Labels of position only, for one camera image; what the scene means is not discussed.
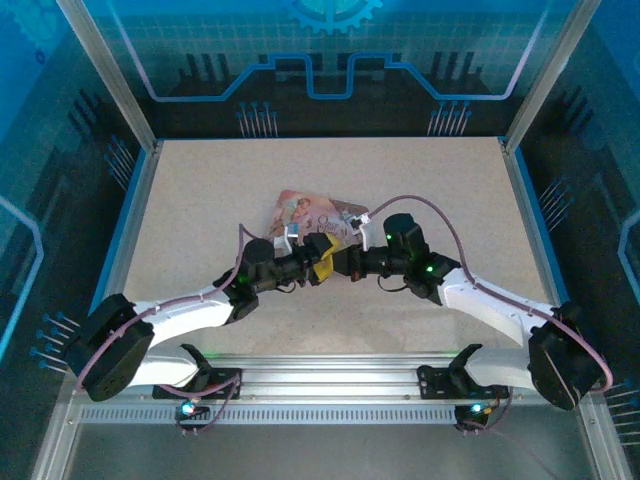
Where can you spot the pink illustrated tin box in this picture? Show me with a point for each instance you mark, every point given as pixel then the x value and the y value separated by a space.
pixel 305 210

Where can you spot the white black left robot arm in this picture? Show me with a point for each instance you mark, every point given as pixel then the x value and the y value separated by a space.
pixel 175 312

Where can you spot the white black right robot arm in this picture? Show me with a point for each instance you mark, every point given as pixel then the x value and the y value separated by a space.
pixel 490 297

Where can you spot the blue table edge trim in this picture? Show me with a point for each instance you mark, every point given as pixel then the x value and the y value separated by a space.
pixel 122 220
pixel 537 215

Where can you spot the small lit controller board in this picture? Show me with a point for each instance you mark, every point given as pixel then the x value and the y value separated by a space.
pixel 187 410
pixel 475 410

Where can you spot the aluminium table side rail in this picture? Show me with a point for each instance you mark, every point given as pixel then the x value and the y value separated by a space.
pixel 145 185
pixel 517 185

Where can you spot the aluminium frame post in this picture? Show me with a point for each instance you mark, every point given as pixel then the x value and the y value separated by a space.
pixel 545 70
pixel 110 75

